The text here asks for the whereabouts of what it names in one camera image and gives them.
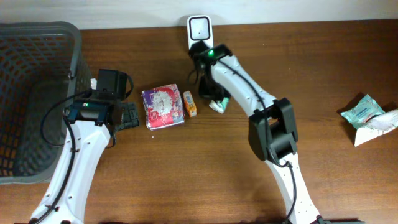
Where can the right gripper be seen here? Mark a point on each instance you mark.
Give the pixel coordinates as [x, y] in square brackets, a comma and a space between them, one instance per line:
[211, 93]

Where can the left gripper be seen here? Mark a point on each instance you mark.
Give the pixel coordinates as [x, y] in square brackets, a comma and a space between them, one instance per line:
[130, 115]

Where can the green tissue pack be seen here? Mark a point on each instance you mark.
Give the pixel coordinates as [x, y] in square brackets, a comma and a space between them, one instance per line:
[219, 106]

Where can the small orange box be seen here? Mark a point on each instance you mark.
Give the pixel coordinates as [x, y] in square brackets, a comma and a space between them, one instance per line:
[190, 105]

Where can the red purple snack bag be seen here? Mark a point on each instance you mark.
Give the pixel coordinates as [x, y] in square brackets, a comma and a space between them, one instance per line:
[163, 106]

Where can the teal wet wipes pouch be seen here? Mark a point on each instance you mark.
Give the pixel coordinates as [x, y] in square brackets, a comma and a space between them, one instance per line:
[366, 109]

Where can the white tube gold cap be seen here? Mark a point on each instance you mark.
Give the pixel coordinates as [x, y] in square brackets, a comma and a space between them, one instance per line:
[376, 127]

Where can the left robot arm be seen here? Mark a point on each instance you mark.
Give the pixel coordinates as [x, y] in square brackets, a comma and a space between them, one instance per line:
[92, 117]

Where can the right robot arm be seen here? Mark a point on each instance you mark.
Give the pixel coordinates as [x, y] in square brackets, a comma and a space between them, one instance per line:
[273, 131]

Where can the white barcode scanner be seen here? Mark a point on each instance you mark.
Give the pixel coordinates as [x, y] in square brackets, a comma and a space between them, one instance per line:
[199, 28]

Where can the grey plastic mesh basket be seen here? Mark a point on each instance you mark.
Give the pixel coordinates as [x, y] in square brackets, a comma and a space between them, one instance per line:
[41, 64]

